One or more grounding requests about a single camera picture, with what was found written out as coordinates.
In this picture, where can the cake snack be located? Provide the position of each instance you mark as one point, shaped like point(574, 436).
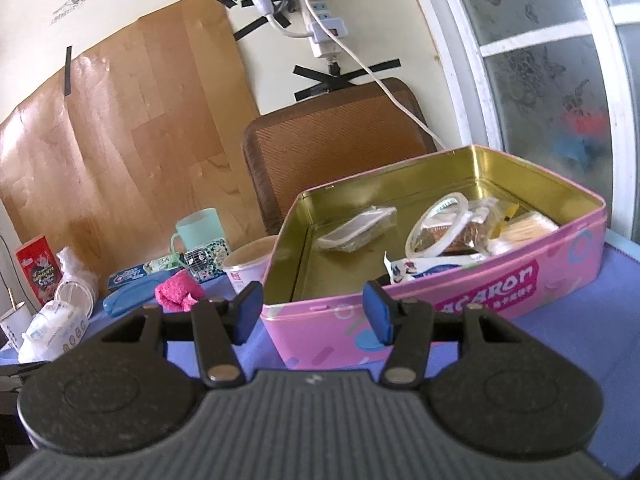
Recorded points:
point(482, 223)

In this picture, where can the blue patterned tablecloth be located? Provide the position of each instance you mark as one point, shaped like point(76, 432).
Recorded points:
point(551, 395)

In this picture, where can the gold spoon handle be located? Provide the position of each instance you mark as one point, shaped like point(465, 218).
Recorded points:
point(10, 294)

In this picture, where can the yellow utility knife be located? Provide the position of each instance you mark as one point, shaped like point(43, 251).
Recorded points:
point(507, 211)

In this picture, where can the brown woven tray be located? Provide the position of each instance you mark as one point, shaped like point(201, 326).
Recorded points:
point(323, 139)

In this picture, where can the green toothpaste box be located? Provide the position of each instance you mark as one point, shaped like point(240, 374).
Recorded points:
point(170, 262)

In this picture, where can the plastic cups in bag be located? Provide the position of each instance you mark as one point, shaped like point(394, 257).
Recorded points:
point(79, 286)

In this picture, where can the pink fluffy cloth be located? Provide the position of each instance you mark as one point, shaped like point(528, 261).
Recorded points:
point(179, 293)

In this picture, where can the blue pouch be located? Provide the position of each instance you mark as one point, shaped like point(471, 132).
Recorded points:
point(134, 294)

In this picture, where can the small patterned tissue pack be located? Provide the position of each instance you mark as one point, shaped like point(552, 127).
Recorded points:
point(205, 261)

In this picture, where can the white tin can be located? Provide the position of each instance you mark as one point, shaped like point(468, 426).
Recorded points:
point(249, 263)

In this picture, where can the red snack box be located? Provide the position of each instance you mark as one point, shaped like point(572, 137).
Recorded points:
point(39, 267)

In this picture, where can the white power strip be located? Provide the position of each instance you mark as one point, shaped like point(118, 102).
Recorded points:
point(317, 18)

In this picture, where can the pink macaron tin box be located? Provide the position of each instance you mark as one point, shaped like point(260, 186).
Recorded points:
point(312, 300)

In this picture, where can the cotton swabs bag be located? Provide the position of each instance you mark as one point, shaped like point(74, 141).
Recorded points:
point(520, 231)

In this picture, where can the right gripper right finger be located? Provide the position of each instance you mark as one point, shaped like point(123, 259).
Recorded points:
point(406, 326)

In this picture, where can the green frosted mug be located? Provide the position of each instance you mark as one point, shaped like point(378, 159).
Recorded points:
point(197, 229)

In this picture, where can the large white tissue pack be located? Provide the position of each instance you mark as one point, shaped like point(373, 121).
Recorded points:
point(56, 329)

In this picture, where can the clear tape roll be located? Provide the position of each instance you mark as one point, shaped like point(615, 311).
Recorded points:
point(440, 229)

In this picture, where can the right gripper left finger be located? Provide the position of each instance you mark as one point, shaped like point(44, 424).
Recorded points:
point(217, 327)

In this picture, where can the white enamel mug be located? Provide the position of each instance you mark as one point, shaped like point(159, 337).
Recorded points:
point(14, 324)

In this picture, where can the small white wet wipes pack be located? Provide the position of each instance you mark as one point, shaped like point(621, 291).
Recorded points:
point(409, 269)

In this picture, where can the white plastic case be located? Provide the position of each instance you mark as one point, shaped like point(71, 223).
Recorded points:
point(359, 231)

